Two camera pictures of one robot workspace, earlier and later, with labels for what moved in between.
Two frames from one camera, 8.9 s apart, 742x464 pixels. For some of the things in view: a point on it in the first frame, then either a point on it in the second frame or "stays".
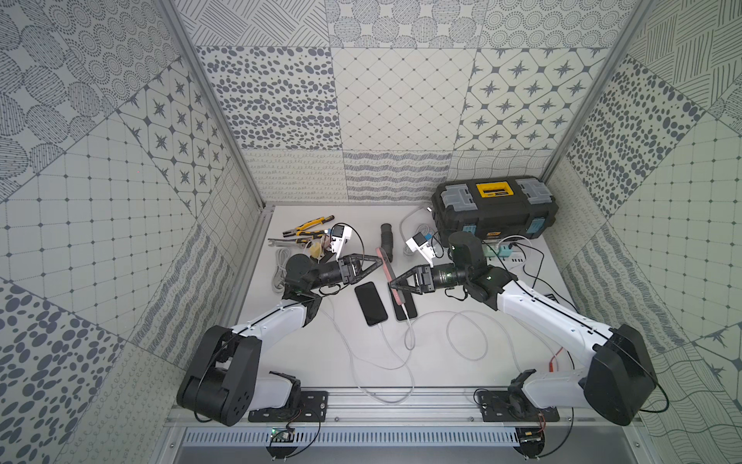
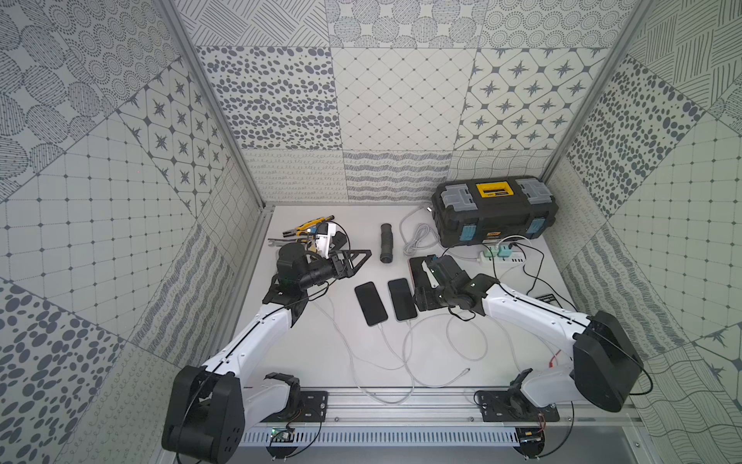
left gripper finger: x=370 y=271 -> x=353 y=271
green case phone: x=409 y=304 stays
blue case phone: x=371 y=304 stays
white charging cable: x=384 y=336 stays
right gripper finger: x=407 y=292 -> x=420 y=298
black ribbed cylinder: x=386 y=240 stays
